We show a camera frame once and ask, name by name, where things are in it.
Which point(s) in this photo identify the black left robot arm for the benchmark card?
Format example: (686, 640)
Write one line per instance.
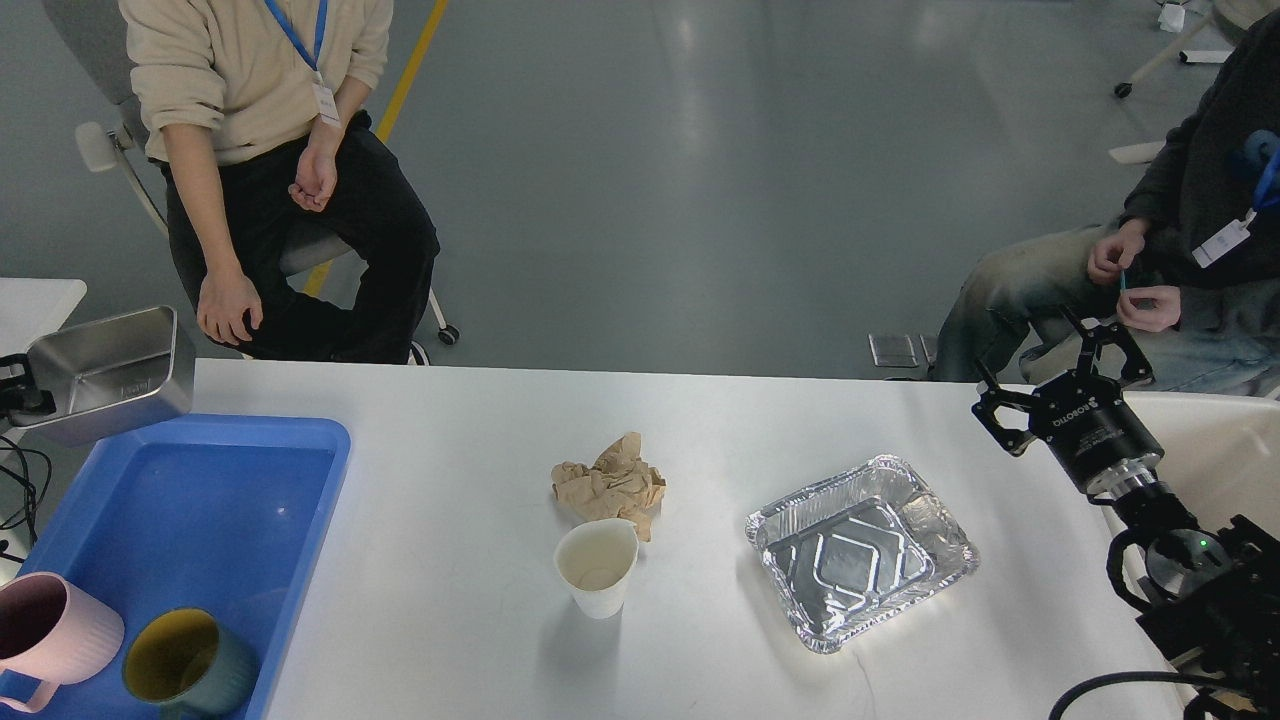
(18, 376)

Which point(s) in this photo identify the metal floor plate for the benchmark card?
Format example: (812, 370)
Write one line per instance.
(902, 351)

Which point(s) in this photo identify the dark green mug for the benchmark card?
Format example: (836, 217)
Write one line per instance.
(188, 665)

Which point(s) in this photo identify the white side table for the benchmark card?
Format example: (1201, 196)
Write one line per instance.
(32, 307)

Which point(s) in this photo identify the person in dark hoodie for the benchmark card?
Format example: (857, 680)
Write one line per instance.
(1190, 265)

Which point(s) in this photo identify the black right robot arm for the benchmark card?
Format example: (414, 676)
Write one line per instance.
(1207, 599)

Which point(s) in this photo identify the square stainless steel tray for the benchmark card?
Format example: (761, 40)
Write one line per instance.
(113, 375)

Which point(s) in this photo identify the white chair base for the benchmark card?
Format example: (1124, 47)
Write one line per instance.
(1178, 49)

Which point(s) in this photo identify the pink ribbed mug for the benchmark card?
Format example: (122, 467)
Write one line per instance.
(55, 634)

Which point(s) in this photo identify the crumpled brown paper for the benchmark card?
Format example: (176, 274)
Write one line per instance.
(620, 484)

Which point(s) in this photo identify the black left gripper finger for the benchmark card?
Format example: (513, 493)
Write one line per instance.
(25, 407)

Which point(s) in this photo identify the person in beige sweater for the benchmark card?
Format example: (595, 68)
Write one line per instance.
(255, 113)

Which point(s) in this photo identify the white paper cup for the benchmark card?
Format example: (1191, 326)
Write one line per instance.
(594, 562)

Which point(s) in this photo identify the aluminium foil tray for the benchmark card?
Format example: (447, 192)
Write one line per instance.
(855, 550)

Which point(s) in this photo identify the blue plastic tray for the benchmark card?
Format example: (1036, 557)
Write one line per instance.
(223, 512)

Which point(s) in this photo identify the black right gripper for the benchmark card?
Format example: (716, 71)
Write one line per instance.
(1082, 415)

